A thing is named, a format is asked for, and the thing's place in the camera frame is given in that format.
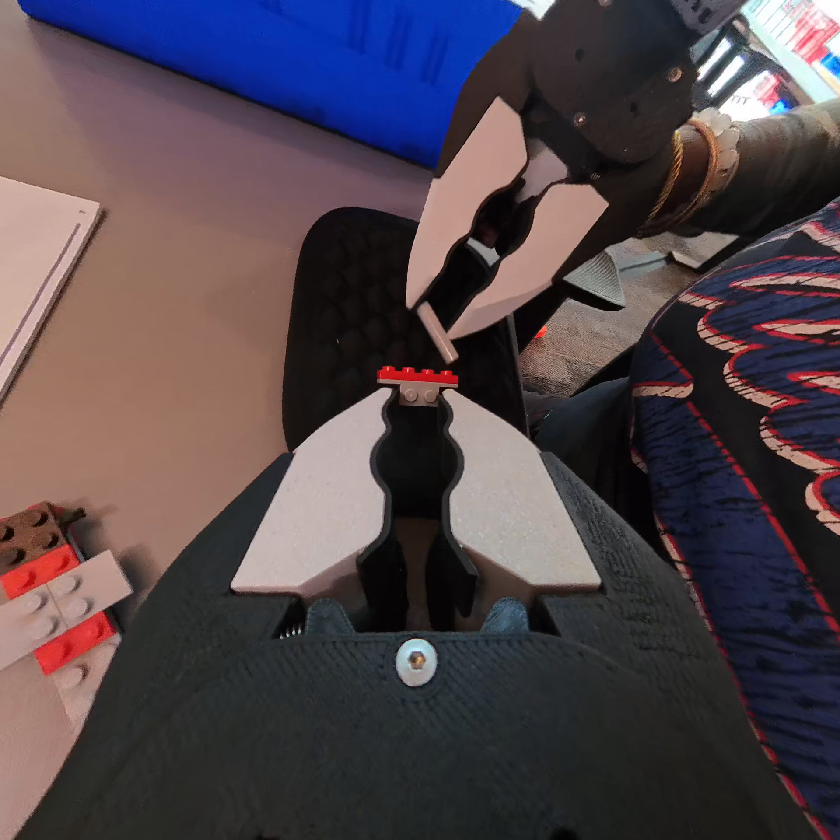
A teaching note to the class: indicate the grey lego tile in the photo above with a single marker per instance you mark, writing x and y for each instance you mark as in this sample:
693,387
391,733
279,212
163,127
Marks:
438,331

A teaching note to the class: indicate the long grey lego chassis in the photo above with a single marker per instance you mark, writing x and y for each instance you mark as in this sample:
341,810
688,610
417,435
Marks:
59,590

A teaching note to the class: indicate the small red grey lego assembly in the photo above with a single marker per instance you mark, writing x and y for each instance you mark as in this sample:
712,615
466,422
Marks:
418,384

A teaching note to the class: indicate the blue plastic bin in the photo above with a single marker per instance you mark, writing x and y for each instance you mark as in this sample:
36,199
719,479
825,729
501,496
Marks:
262,59

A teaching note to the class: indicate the black textured mat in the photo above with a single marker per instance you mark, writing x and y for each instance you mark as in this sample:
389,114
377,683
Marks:
341,328

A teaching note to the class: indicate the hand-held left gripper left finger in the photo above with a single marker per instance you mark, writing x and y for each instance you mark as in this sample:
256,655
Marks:
315,512

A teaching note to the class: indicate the person's printed black shirt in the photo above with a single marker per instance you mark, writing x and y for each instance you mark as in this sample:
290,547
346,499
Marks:
754,459

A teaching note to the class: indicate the person's leg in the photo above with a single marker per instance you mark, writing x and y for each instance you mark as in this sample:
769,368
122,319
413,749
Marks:
584,446

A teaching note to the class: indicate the open instruction booklet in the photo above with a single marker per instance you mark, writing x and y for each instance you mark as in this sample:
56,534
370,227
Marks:
33,262

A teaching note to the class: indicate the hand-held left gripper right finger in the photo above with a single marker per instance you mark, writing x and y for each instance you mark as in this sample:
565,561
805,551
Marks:
518,512

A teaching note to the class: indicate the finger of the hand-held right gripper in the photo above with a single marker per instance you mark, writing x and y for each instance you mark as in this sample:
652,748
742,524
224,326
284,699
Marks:
551,243
459,197

